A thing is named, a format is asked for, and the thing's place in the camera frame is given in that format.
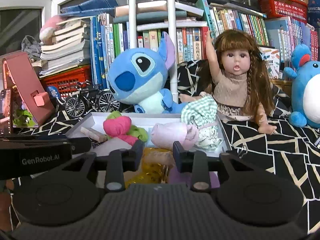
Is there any row of upright books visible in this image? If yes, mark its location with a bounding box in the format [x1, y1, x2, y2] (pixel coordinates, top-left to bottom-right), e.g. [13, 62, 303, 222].
[91, 7, 318, 83]

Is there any beige small block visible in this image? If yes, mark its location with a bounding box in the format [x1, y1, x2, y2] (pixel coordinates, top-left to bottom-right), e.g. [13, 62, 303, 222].
[80, 127, 108, 143]

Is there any white cardboard box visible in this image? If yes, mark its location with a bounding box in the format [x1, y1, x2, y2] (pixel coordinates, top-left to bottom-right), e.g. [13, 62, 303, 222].
[67, 113, 231, 157]

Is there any white shelf frame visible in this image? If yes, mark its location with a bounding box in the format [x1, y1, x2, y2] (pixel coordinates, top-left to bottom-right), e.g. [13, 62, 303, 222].
[129, 0, 208, 102]

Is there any stack of books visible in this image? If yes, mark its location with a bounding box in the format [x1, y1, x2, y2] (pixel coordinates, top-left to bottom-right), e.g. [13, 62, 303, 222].
[40, 17, 91, 78]

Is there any white foam block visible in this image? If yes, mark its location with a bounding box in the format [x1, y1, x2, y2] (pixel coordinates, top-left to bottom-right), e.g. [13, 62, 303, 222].
[90, 138, 132, 156]

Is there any red plastic basket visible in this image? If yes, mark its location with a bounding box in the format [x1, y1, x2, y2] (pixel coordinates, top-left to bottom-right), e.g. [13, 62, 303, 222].
[40, 65, 91, 99]

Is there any purple fluffy pompom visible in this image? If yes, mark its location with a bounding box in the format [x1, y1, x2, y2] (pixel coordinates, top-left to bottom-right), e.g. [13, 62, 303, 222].
[168, 166, 220, 188]

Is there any green pink scrunchie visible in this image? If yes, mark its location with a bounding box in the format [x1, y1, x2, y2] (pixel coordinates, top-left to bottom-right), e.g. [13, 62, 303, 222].
[103, 111, 148, 146]

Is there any blue round plush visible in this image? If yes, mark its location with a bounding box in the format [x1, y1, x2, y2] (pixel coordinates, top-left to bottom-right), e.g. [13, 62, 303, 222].
[284, 44, 320, 128]

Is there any blue Stitch plush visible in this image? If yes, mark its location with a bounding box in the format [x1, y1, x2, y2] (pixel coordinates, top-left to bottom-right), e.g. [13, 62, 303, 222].
[107, 32, 186, 114]

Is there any pink cloth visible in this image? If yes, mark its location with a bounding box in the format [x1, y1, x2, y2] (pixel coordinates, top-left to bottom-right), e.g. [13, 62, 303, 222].
[150, 122, 199, 150]

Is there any gold sequin bow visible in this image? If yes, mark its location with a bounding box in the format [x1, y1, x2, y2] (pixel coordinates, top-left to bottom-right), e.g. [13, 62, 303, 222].
[124, 147, 175, 188]

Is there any pink plush on books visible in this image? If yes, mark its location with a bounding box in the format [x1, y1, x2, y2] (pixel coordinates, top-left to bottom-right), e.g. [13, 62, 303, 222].
[39, 15, 67, 45]

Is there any green checkered cloth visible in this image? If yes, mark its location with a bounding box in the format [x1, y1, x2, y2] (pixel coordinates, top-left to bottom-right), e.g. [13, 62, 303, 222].
[181, 95, 223, 151]

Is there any black model bicycle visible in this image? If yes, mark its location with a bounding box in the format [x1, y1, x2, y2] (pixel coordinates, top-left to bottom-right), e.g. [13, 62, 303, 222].
[64, 80, 120, 119]

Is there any pink wooden house model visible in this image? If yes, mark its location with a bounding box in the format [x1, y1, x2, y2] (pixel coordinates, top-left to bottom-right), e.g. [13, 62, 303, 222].
[1, 51, 55, 135]

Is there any brown hair doll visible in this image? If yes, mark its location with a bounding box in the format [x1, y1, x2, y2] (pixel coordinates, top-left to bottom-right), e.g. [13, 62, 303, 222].
[178, 29, 278, 136]

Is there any person's hand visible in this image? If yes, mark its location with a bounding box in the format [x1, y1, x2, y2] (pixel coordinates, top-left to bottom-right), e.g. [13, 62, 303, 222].
[0, 179, 14, 232]

